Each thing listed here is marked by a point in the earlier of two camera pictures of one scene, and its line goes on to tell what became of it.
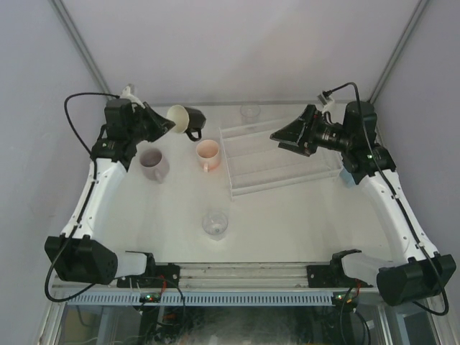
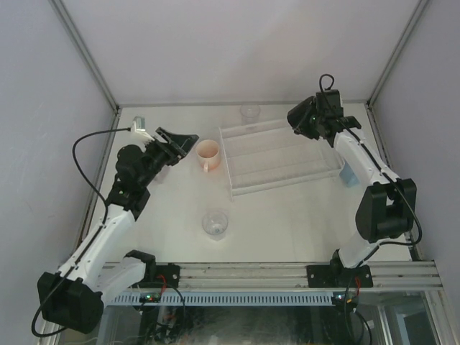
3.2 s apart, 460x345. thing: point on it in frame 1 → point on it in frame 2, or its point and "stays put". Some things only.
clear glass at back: [249, 113] stays put
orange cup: [208, 154] stays put
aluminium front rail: [223, 278] stays put
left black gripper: [146, 120] → [172, 144]
